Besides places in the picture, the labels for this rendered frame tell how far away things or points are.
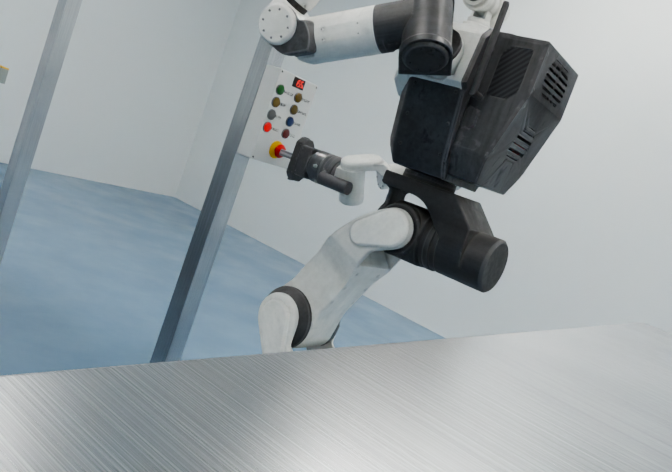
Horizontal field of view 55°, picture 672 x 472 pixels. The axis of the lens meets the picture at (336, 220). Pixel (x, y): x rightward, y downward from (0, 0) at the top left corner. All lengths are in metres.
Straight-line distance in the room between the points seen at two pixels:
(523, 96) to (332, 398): 1.10
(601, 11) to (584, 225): 1.34
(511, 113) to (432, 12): 0.24
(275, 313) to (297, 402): 1.29
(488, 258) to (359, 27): 0.50
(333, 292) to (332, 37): 0.55
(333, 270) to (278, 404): 1.27
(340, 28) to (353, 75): 3.99
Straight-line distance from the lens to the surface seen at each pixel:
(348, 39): 1.25
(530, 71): 1.28
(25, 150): 2.79
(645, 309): 4.10
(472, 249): 1.30
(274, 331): 1.49
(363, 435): 0.19
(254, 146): 1.82
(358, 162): 1.65
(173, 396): 0.17
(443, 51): 1.18
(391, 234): 1.34
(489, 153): 1.26
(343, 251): 1.41
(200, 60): 6.19
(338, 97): 5.27
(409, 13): 1.22
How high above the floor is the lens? 0.92
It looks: 6 degrees down
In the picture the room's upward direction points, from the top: 20 degrees clockwise
